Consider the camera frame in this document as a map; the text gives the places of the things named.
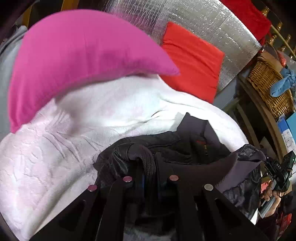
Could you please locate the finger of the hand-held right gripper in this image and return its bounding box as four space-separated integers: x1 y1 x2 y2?
262 156 278 180

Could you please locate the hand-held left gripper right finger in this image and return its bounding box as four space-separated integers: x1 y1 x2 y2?
157 175 270 241

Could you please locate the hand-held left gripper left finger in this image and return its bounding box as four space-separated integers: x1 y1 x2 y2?
30 175 148 241

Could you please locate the black quilted jacket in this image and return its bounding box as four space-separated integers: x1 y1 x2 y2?
92 112 266 223

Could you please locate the person's right hand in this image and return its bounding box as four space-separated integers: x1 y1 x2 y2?
260 185 281 218

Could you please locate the white blue tissue pack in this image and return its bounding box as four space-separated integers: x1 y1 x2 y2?
277 118 294 151

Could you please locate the light blue cardboard box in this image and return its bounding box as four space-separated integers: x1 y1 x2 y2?
285 113 296 130

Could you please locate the wooden table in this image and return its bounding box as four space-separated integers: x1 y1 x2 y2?
238 74 287 163

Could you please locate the white blanket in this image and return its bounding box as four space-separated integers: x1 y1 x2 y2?
0 74 250 240

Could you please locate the blue cloth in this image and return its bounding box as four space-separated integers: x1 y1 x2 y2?
269 67 296 98

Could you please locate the wicker basket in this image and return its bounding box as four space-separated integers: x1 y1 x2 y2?
246 57 295 120

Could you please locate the red folded cloth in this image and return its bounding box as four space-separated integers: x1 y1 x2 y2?
159 22 225 103

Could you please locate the wooden stair railing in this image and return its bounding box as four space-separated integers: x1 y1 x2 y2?
261 5 296 61

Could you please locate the pink cloth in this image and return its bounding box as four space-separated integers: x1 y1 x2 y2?
7 9 181 133

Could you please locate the silver foil insulation mat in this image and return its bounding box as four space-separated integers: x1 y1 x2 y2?
129 0 264 93

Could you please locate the grey garment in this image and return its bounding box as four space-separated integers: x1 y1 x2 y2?
0 25 28 139

